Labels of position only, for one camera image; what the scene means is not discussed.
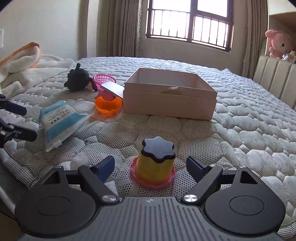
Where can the blue white wipes pack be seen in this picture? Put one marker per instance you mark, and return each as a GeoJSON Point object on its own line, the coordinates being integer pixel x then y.
{"type": "Point", "coordinates": [60, 121]}

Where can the window with metal bars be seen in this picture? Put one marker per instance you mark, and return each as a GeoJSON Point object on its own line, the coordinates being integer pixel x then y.
{"type": "Point", "coordinates": [204, 22]}

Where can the pink cardboard box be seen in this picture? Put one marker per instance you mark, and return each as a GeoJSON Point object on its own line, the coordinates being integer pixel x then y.
{"type": "Point", "coordinates": [169, 93]}

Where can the grey quilted mattress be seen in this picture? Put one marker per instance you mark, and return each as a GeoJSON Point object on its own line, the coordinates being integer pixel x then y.
{"type": "Point", "coordinates": [250, 127]}

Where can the black plush toy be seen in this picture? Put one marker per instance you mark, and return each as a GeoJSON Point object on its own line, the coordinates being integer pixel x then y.
{"type": "Point", "coordinates": [78, 79]}

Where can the white fluffy blanket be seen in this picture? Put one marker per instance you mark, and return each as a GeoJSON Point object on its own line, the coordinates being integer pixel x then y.
{"type": "Point", "coordinates": [16, 79]}

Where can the orange edged pillow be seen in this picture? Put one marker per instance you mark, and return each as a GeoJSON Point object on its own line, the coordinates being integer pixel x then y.
{"type": "Point", "coordinates": [29, 55]}

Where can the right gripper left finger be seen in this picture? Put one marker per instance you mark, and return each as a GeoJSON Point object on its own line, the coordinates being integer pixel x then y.
{"type": "Point", "coordinates": [64, 202]}

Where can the beige padded headboard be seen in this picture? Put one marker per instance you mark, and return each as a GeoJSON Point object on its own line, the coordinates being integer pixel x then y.
{"type": "Point", "coordinates": [278, 77]}

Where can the white booklet red print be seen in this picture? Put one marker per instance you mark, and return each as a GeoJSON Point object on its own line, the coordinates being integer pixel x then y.
{"type": "Point", "coordinates": [113, 88]}

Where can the pink plush bunny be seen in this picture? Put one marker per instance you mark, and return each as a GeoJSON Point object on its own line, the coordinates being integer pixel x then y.
{"type": "Point", "coordinates": [280, 46]}

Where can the beige curtain right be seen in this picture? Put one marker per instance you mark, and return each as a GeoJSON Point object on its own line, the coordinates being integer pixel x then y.
{"type": "Point", "coordinates": [257, 25]}

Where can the beige curtain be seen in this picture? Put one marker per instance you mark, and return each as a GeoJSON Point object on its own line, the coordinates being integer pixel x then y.
{"type": "Point", "coordinates": [257, 25]}
{"type": "Point", "coordinates": [118, 28]}

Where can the yellow cup black lid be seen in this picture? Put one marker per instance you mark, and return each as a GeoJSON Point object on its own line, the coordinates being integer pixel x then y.
{"type": "Point", "coordinates": [154, 167]}

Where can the beige curtain left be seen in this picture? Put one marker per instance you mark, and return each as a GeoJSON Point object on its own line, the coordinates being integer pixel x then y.
{"type": "Point", "coordinates": [118, 28]}

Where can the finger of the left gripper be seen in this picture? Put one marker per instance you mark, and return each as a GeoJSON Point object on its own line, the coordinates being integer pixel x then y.
{"type": "Point", "coordinates": [11, 107]}
{"type": "Point", "coordinates": [9, 131]}

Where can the white wall switch panel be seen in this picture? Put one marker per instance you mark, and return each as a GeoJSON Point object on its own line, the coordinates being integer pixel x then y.
{"type": "Point", "coordinates": [1, 38]}

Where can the orange plastic toy bowl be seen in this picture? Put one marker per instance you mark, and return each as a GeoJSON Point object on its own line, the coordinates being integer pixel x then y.
{"type": "Point", "coordinates": [108, 107]}

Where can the pink plastic toy basket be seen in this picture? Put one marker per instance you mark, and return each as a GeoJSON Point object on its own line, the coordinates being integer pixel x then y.
{"type": "Point", "coordinates": [99, 79]}

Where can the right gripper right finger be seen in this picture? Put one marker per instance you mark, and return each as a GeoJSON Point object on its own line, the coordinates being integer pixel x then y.
{"type": "Point", "coordinates": [234, 201]}

